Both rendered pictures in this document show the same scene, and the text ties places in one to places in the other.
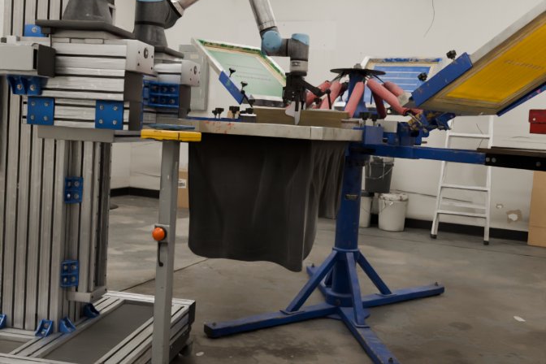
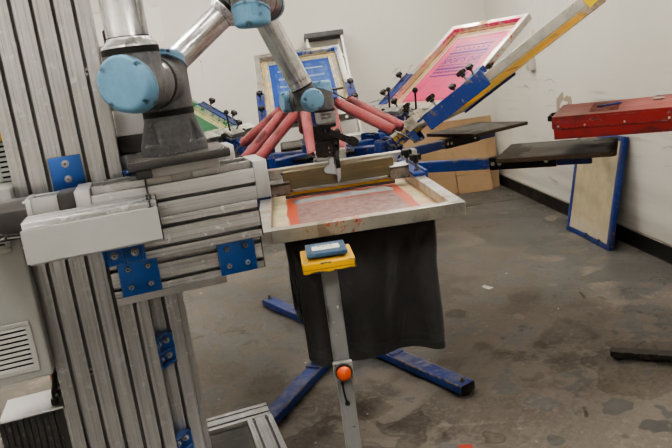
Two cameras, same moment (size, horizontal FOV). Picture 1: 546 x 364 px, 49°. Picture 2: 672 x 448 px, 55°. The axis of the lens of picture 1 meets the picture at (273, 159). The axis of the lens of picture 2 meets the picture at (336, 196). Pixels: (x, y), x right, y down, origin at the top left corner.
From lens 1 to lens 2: 111 cm
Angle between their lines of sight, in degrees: 27
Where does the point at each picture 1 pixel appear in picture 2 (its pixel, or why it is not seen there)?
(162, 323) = not seen: outside the picture
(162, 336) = not seen: outside the picture
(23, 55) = (147, 221)
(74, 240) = (177, 407)
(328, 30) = (151, 18)
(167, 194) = (340, 326)
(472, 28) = not seen: outside the picture
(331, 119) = (376, 167)
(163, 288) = (355, 427)
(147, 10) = not seen: hidden behind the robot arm
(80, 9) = (179, 135)
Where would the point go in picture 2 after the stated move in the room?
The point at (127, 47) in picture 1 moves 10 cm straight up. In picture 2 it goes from (254, 170) to (247, 128)
